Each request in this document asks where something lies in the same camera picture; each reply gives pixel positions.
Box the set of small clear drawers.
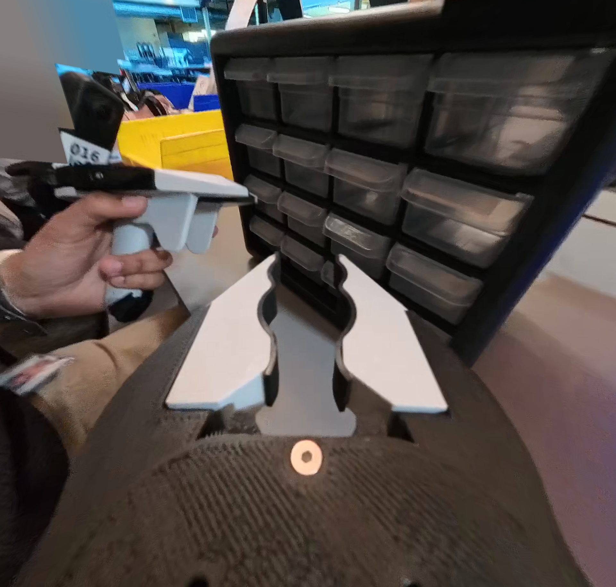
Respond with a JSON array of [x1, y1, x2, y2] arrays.
[[224, 50, 612, 325]]

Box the clear plastic drawer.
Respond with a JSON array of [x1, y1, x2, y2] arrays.
[[244, 174, 283, 222]]

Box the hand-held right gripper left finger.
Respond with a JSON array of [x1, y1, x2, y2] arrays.
[[165, 254, 281, 412]]

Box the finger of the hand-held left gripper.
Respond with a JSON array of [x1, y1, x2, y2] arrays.
[[185, 195, 257, 255], [143, 169, 251, 253]]

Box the black drawer organizer cabinet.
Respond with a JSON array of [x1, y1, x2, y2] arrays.
[[210, 0, 616, 366]]

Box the person's dark sweater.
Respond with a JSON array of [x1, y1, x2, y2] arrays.
[[0, 385, 70, 587]]

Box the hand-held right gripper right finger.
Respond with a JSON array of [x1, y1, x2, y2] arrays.
[[332, 254, 449, 414]]

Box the person's beige pants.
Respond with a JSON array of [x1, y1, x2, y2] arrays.
[[29, 305, 191, 458]]

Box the yellow plastic bin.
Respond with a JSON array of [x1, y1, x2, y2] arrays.
[[117, 109, 235, 181]]

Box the grey desk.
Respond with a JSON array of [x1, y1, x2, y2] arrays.
[[159, 187, 616, 587]]

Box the person's left hand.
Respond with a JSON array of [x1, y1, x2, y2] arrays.
[[0, 194, 174, 320]]

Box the person's left forearm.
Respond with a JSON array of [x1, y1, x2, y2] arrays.
[[0, 284, 110, 354]]

